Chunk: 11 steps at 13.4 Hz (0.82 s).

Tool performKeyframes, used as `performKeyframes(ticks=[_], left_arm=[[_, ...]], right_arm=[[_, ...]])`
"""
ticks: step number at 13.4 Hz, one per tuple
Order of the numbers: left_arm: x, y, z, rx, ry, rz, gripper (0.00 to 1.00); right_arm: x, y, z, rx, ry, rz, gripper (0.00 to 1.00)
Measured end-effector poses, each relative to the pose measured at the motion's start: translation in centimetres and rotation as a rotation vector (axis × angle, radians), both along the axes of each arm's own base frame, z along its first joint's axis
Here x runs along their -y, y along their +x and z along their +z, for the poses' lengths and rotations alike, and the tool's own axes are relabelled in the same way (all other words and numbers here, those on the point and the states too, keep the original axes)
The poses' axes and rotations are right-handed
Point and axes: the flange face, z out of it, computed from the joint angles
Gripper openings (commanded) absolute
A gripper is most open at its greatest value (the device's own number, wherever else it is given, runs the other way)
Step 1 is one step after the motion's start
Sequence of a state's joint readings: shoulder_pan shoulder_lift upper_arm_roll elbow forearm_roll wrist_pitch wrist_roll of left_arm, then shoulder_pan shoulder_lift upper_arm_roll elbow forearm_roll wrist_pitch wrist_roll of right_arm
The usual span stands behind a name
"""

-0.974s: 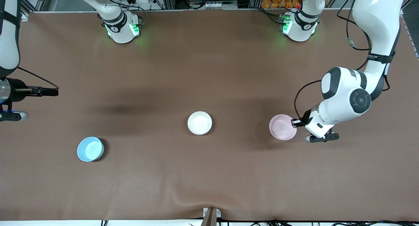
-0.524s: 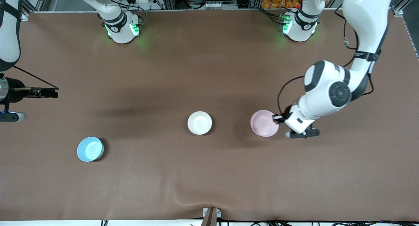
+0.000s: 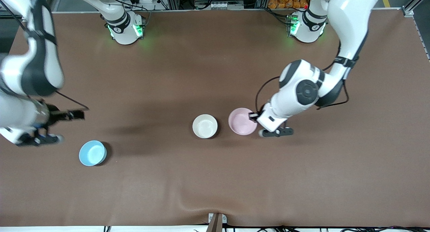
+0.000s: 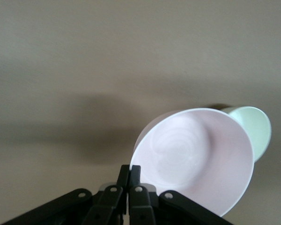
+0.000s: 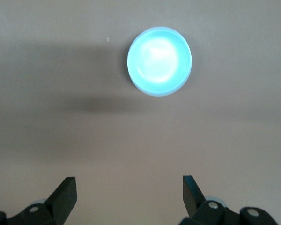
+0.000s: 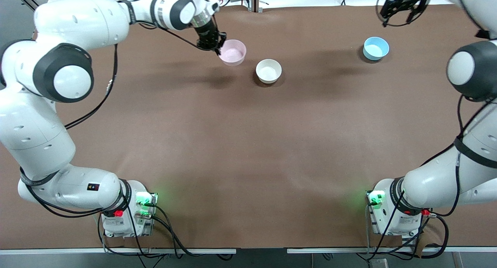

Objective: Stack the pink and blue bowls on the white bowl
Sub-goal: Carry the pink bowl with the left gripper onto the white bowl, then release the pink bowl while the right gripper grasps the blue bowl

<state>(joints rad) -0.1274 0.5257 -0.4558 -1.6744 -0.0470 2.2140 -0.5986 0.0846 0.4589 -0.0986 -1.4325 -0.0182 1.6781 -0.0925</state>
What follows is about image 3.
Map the pink bowl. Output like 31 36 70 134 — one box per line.
228 108 258 136

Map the light blue bowl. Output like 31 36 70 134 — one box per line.
79 140 107 166

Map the white bowl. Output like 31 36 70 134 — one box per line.
192 114 218 139

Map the brown table cloth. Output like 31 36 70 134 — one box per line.
0 8 430 228

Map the brown wooden bar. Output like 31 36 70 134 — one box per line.
206 214 223 232

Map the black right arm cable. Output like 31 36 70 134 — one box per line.
55 90 90 111

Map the silver metal clamp bracket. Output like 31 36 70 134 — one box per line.
208 212 227 224

